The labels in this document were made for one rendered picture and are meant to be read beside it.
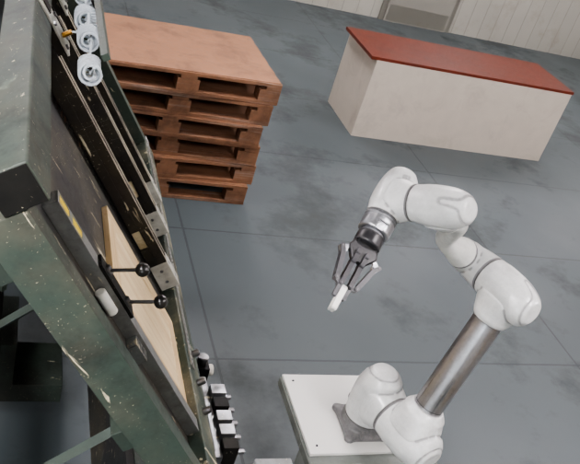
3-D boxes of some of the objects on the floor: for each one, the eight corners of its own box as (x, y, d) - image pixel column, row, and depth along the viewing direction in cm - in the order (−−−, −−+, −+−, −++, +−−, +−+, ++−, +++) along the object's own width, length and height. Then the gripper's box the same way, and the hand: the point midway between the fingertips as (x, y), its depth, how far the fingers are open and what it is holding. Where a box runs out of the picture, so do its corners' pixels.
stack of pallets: (225, 144, 609) (252, 35, 562) (249, 205, 540) (284, 87, 493) (55, 123, 561) (71, 3, 513) (60, 188, 492) (77, 55, 444)
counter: (539, 161, 773) (574, 92, 733) (344, 134, 692) (372, 56, 653) (506, 128, 827) (537, 63, 788) (322, 100, 747) (346, 26, 707)
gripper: (356, 216, 197) (315, 293, 188) (398, 244, 199) (358, 321, 190) (346, 225, 204) (305, 298, 195) (386, 251, 205) (347, 325, 196)
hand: (337, 298), depth 194 cm, fingers closed
